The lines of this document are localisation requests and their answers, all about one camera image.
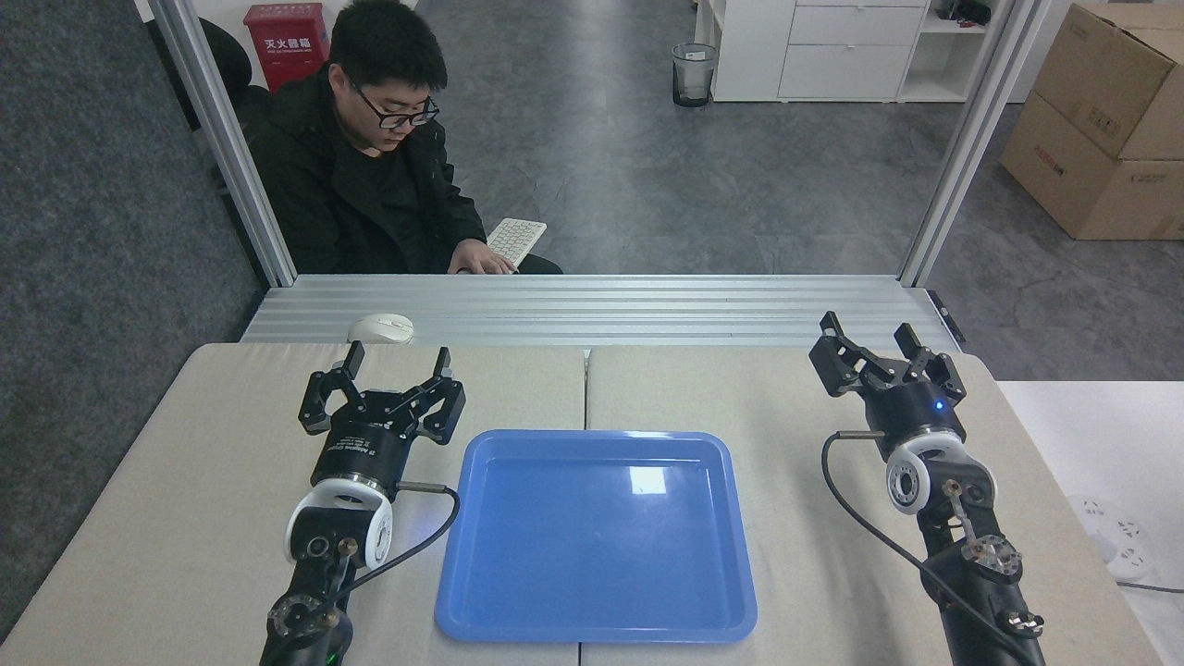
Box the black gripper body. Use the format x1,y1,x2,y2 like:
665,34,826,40
868,374,968,461
312,390,428,491

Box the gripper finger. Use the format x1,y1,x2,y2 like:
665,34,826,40
808,311,896,400
892,322,968,405
396,347,467,446
298,340,367,437

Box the blue plastic tray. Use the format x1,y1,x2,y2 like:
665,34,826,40
435,429,759,645

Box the person's hand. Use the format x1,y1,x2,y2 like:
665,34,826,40
449,240,518,276

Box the white computer mouse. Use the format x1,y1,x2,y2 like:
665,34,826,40
347,313,415,345

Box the white keyboard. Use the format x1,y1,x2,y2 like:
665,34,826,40
486,217,549,270

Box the white side table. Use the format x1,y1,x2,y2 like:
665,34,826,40
994,380,1184,666

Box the person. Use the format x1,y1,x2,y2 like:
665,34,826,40
250,0,563,276

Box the cardboard box with red print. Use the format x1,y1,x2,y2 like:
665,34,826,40
999,91,1184,242

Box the white power strip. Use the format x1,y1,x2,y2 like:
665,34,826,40
1067,494,1158,585

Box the white drawer cabinet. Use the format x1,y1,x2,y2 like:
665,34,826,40
693,0,993,104

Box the dark mesh waste bin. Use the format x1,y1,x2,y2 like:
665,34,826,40
671,43,720,108

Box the black office chair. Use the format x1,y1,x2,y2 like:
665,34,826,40
146,16,275,149

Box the large cardboard box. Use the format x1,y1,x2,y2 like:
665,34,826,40
1030,2,1184,163

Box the red fire extinguisher box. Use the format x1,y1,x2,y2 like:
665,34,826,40
243,2,332,94

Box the black frame bracket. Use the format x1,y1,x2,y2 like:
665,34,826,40
927,289,967,346

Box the silver aluminium rail frame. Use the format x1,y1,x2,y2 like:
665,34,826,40
240,273,964,356

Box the silver aluminium post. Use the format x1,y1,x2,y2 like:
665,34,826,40
148,0,298,289
898,0,1053,289

